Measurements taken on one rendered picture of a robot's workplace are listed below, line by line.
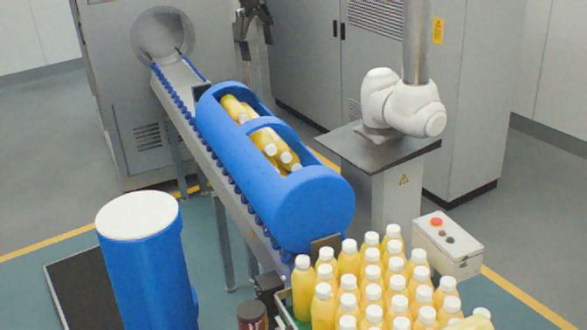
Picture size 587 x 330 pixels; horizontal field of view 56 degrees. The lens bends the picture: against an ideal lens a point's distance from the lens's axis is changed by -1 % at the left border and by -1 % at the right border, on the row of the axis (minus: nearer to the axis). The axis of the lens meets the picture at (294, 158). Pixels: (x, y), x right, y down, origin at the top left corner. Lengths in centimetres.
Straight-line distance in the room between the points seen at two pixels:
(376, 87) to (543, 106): 253
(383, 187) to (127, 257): 102
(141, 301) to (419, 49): 128
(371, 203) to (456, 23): 124
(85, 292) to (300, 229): 165
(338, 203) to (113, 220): 75
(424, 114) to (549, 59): 248
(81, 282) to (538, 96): 338
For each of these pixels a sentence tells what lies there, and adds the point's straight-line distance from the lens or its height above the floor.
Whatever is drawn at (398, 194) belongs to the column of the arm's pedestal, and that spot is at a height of 80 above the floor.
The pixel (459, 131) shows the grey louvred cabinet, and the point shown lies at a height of 57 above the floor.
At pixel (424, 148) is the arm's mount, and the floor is 102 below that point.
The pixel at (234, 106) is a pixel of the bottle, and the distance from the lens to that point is 222.
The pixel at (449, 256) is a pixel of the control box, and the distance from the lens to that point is 159.
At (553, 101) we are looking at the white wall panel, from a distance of 447.
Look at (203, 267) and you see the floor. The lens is 328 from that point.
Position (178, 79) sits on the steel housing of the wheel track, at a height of 93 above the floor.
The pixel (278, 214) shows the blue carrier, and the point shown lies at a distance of 164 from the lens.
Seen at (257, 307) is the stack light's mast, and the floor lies 126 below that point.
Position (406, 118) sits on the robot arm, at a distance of 204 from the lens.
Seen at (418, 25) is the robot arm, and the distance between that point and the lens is 195.
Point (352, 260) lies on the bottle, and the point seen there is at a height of 106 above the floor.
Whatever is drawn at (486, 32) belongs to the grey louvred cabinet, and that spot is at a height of 113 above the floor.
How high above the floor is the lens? 209
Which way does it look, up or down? 30 degrees down
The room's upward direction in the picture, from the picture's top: 4 degrees counter-clockwise
